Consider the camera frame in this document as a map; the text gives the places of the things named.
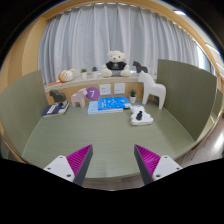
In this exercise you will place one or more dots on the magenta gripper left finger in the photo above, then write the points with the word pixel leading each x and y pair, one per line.
pixel 72 167

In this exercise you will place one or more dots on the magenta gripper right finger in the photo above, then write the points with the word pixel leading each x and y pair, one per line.
pixel 152 166

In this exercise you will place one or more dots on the black charger plug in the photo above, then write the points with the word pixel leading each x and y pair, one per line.
pixel 139 116

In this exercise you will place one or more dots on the white power strip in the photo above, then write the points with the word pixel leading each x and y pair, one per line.
pixel 146 119

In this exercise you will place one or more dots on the dark navy book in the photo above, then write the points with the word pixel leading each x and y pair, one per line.
pixel 53 110

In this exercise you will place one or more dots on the light blue book underneath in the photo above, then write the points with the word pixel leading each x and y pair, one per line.
pixel 93 109

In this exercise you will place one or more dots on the pink horse figurine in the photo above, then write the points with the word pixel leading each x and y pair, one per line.
pixel 79 98

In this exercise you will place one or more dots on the dark grey horse figurine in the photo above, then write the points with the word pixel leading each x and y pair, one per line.
pixel 58 97

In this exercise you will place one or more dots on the blue book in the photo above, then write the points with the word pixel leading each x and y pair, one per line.
pixel 113 103

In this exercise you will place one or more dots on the purple round number seven sign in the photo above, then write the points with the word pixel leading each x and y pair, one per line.
pixel 93 93

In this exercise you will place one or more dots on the small potted plant on table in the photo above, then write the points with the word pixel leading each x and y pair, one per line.
pixel 132 96

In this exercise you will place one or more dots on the large white horse figurine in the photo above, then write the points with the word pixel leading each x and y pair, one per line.
pixel 152 88

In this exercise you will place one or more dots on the left green partition panel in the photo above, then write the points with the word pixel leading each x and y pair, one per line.
pixel 21 106

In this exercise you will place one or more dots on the green partition panel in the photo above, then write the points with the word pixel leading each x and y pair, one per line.
pixel 190 94
pixel 21 106

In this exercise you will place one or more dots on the right green partition panel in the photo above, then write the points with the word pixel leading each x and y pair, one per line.
pixel 190 94

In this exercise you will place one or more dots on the yellow plush toy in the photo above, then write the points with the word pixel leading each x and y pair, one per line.
pixel 66 75

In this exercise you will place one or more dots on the wooden shelf ledge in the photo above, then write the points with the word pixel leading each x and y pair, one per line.
pixel 79 81

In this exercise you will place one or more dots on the left potted plant on shelf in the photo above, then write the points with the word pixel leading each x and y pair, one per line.
pixel 84 73

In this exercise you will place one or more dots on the potted plant on shelf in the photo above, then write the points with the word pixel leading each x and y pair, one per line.
pixel 95 72
pixel 84 73

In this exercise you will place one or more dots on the right potted plant on shelf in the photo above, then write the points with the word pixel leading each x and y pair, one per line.
pixel 95 72

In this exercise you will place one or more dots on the small black horse figurine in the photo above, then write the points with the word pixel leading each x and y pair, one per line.
pixel 139 67

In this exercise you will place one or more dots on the cream teddy bear black shirt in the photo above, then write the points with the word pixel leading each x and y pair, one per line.
pixel 116 65

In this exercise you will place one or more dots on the grey window curtain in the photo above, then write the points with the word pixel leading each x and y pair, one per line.
pixel 82 37

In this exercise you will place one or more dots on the left white wall socket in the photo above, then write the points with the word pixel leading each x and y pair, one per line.
pixel 105 89

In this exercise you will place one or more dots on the white wall socket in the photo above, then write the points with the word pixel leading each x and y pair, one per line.
pixel 119 88
pixel 105 89

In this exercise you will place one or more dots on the right white wall socket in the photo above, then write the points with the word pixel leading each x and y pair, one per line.
pixel 119 88

